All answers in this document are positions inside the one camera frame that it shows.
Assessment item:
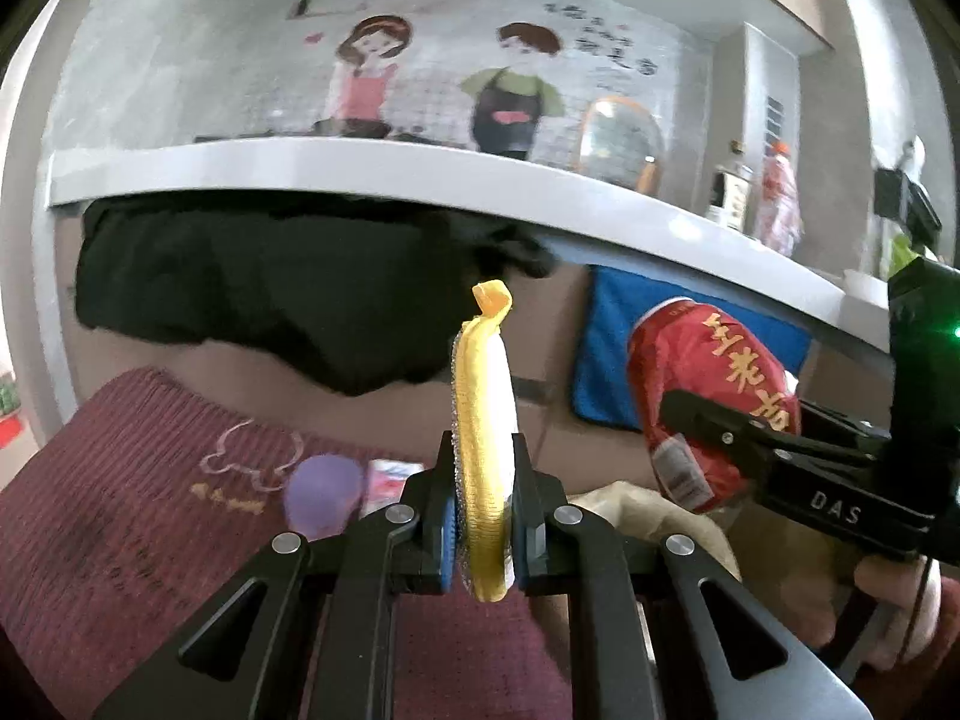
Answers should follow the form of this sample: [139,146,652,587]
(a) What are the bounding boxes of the person right hand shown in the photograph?
[808,557,944,673]

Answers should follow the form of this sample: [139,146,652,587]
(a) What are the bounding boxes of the purple felt coaster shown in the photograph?
[283,454,364,541]

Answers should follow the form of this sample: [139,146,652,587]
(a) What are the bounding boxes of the red drink can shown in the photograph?
[626,298,800,514]

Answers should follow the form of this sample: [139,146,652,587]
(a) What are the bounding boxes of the black cloth hanging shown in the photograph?
[75,190,556,397]

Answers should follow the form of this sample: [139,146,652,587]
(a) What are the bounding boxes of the blue towel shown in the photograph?
[569,265,812,434]

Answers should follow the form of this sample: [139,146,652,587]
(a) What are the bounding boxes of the round wooden frame mirror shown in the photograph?
[573,94,664,197]

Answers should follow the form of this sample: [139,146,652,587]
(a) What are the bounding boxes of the yellow rimmed white scrub pad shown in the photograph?
[452,280,519,603]

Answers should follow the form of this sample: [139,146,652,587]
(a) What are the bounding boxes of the trash bin with yellow bag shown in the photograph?
[569,481,742,580]

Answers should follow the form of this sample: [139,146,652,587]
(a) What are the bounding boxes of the clear bottle with label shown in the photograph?
[706,140,754,232]

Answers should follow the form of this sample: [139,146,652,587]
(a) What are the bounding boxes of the red plaid tablecloth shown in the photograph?
[2,367,571,718]

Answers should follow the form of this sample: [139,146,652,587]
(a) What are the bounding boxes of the red drink bottle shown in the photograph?
[754,140,804,257]

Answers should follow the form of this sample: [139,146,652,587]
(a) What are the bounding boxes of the pink Kleenex tissue pack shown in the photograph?
[359,458,425,517]

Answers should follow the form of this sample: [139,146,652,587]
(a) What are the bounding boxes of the green plastic bag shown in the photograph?
[878,232,928,281]

